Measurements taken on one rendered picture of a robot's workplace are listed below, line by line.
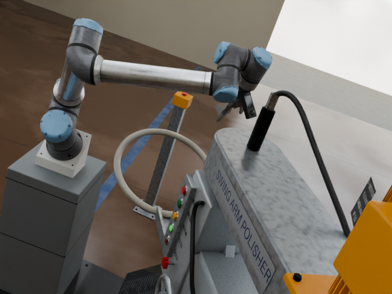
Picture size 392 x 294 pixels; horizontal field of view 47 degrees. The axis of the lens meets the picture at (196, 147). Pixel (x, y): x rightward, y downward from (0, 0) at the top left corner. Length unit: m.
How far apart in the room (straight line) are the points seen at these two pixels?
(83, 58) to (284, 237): 1.07
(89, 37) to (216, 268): 0.99
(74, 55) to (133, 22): 6.71
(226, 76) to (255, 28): 6.37
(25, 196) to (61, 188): 0.22
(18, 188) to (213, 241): 1.41
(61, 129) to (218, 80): 0.89
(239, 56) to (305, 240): 0.93
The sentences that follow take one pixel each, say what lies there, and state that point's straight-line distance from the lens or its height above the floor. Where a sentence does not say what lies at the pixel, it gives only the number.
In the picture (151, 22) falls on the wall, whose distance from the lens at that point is 8.34.
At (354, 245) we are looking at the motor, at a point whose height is 1.90.
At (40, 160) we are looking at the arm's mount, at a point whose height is 0.88.
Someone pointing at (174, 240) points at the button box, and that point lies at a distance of 1.48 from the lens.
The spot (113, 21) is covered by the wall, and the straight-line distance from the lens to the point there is 8.57.
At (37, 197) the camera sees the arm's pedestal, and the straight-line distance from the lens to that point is 2.48.
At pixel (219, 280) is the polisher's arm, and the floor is 1.40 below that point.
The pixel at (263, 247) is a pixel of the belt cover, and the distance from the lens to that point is 0.98.
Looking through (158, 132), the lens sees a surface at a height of 1.28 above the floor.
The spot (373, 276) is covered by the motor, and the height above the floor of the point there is 1.89.
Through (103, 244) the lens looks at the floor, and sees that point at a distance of 3.40.
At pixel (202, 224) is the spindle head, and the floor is 1.48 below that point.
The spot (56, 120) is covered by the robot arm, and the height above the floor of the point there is 1.19.
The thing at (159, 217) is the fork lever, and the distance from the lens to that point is 1.87.
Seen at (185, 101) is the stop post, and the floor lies 1.06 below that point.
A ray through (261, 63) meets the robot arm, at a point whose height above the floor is 1.82.
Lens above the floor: 2.21
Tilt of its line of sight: 26 degrees down
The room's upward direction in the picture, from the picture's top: 19 degrees clockwise
